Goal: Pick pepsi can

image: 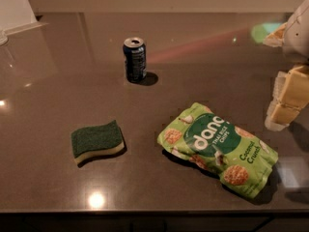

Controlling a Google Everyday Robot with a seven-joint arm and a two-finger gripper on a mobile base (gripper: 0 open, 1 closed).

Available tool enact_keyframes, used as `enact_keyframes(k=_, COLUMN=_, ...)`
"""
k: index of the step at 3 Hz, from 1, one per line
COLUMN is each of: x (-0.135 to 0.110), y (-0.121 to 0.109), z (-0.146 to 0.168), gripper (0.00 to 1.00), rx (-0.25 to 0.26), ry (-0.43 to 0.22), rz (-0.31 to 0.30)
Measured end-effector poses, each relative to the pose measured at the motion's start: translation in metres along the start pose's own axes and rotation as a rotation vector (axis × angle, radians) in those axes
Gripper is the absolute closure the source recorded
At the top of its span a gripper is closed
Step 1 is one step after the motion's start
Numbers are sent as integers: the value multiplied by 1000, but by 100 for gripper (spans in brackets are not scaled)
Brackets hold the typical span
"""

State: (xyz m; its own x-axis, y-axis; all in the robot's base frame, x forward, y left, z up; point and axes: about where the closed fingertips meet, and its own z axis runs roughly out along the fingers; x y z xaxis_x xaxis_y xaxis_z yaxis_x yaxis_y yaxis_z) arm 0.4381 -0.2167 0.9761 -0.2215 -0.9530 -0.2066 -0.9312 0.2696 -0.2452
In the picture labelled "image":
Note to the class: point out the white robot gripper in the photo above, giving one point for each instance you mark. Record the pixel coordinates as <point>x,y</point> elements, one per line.
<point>297,38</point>

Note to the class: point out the dark blue pepsi can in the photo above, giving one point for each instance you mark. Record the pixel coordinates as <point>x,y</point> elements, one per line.
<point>134,50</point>

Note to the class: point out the green rice chips bag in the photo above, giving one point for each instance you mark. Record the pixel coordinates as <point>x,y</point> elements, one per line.
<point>241,160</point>

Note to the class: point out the green and yellow sponge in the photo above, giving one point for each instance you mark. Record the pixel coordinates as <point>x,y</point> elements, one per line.
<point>97,141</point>

